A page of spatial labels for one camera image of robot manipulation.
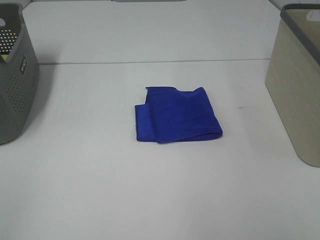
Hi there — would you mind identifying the grey perforated plastic basket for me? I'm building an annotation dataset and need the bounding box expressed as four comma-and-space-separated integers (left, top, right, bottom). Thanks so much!
0, 2, 40, 144

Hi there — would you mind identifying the beige plastic basket grey rim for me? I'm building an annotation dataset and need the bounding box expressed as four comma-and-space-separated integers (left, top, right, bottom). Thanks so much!
265, 3, 320, 167

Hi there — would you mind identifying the blue towel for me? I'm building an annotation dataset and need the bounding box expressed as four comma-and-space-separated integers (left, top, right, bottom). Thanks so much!
135, 86, 223, 144

